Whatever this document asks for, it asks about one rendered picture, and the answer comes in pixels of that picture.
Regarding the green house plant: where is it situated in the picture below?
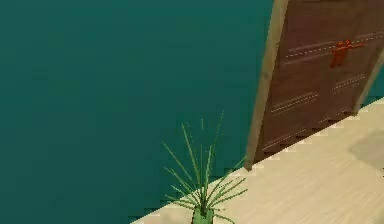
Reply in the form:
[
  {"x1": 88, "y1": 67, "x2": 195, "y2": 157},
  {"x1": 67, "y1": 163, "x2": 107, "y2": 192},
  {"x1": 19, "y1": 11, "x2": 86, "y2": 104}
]
[{"x1": 161, "y1": 110, "x2": 249, "y2": 224}]

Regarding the brown room door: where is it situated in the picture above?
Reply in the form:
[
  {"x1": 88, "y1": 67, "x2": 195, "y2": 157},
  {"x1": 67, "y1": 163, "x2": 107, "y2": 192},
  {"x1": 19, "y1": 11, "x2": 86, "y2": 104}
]
[{"x1": 243, "y1": 0, "x2": 384, "y2": 172}]

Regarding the orange door handle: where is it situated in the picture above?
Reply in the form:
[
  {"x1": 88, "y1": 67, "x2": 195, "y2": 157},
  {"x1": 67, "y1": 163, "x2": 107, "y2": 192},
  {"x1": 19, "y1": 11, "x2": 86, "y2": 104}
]
[{"x1": 329, "y1": 39, "x2": 365, "y2": 69}]

